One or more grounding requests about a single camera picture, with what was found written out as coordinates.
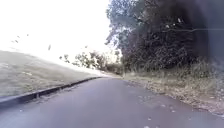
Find bushes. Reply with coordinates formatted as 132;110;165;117
59;50;124;75

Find grey asphalt road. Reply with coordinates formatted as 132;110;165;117
0;76;224;128

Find dark kerb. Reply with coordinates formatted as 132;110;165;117
0;76;102;109

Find wood of dark trees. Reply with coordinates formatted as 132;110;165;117
105;0;224;73

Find dry grass slope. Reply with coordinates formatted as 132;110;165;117
0;50;105;99

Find dry grass verge with leaves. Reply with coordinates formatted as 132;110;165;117
122;59;224;117

